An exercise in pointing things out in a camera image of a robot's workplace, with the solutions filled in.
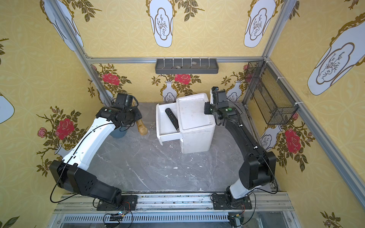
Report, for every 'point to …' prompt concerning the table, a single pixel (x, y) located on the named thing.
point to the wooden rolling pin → (142, 130)
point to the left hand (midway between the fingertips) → (139, 115)
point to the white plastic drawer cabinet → (196, 128)
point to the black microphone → (173, 118)
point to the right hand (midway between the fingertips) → (203, 105)
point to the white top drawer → (168, 122)
